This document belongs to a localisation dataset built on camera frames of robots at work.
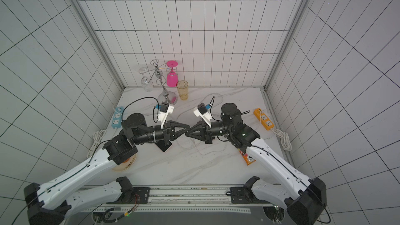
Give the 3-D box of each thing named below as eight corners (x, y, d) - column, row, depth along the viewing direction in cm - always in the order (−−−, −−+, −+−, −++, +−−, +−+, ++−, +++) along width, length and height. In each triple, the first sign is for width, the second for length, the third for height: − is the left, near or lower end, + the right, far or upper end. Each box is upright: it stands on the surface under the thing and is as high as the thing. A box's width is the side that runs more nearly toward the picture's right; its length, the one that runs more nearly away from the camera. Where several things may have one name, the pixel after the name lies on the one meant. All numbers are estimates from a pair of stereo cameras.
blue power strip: (112, 128, 98) (110, 126, 96) (116, 108, 109) (115, 106, 107) (120, 127, 99) (119, 125, 97) (124, 107, 109) (122, 105, 107)
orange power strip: (264, 132, 98) (267, 128, 95) (251, 113, 108) (252, 109, 104) (272, 129, 100) (274, 125, 96) (258, 111, 109) (260, 107, 106)
